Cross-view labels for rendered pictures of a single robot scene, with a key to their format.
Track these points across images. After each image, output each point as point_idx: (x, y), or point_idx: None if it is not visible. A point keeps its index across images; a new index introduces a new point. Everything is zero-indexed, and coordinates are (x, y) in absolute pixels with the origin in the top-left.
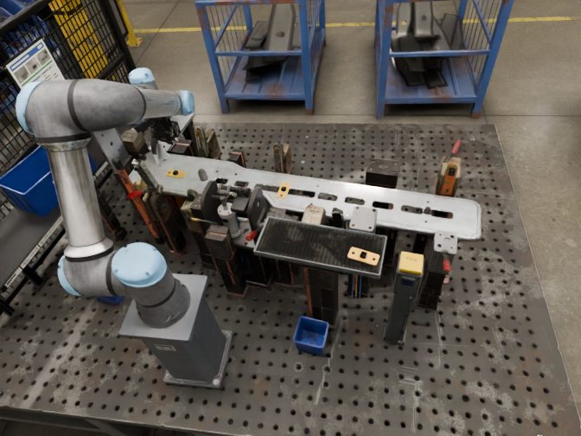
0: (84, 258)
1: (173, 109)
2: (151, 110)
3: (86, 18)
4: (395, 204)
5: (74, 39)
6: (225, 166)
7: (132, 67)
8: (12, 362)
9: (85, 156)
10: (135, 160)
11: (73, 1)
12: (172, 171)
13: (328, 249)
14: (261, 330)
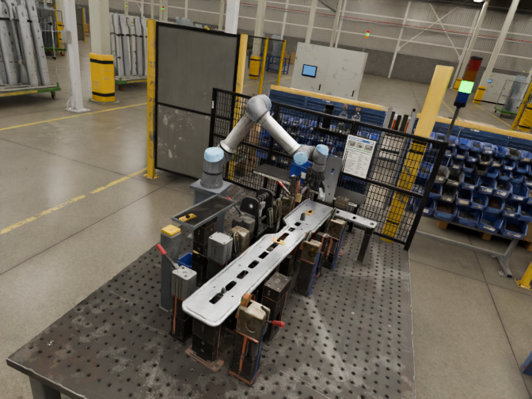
0: (220, 142)
1: (285, 147)
2: (267, 128)
3: (416, 160)
4: (239, 279)
5: (396, 159)
6: (310, 227)
7: (420, 206)
8: (237, 197)
9: (246, 120)
10: (294, 175)
11: (416, 147)
12: (312, 211)
13: (201, 210)
14: None
